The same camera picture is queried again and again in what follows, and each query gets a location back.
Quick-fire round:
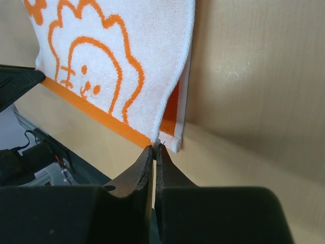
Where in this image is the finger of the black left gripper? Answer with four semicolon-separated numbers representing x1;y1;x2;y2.
0;65;46;112

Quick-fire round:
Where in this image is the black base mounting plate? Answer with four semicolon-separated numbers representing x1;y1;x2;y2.
1;129;111;187

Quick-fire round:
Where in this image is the orange white patterned towel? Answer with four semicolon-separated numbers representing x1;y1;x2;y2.
24;1;196;153

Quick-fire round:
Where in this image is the aluminium frame rail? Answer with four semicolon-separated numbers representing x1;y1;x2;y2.
13;107;43;132

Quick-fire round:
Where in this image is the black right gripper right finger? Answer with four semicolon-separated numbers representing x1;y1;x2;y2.
154;144;199;206

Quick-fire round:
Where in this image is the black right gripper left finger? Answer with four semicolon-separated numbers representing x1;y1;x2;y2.
103;145;154;206

